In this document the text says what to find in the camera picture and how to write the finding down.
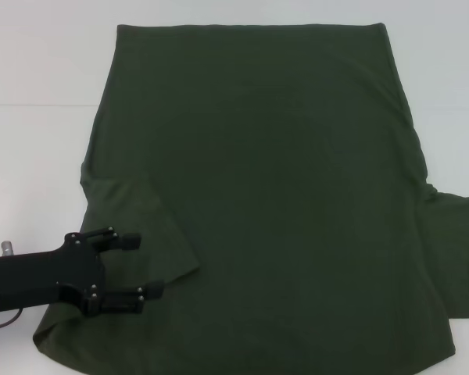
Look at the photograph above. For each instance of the dark green shirt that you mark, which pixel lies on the dark green shirt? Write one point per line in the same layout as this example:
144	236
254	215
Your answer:
258	176

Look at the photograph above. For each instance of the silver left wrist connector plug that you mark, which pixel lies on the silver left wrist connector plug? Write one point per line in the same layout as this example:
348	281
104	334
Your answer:
8	249

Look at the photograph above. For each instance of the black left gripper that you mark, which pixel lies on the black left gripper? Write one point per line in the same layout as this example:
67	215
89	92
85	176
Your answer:
47	277

